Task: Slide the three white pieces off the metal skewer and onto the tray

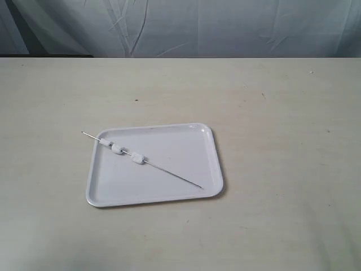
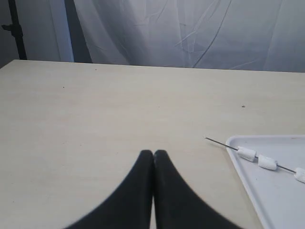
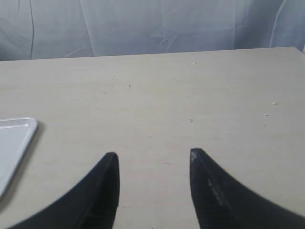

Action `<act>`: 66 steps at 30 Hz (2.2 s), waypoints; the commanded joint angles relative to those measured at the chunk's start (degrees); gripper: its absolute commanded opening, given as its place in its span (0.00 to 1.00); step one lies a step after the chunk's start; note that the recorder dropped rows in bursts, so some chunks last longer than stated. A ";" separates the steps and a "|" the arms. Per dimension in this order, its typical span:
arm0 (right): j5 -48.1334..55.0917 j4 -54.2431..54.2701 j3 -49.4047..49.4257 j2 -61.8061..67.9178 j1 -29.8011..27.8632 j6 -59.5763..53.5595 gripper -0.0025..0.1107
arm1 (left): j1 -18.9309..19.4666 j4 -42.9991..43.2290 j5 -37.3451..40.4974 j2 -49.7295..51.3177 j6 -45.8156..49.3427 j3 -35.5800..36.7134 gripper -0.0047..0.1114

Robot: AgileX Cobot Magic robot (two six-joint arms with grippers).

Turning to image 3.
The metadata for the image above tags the white plastic tray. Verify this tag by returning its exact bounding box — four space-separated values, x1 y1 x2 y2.
0 117 38 198

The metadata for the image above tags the grey fabric backdrop curtain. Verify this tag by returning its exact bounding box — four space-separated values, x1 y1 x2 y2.
0 0 305 61

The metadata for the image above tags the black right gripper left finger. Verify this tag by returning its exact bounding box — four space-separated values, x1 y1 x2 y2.
12 152 119 229

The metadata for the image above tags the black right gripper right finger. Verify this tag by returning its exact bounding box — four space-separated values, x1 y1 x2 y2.
190 148 305 229

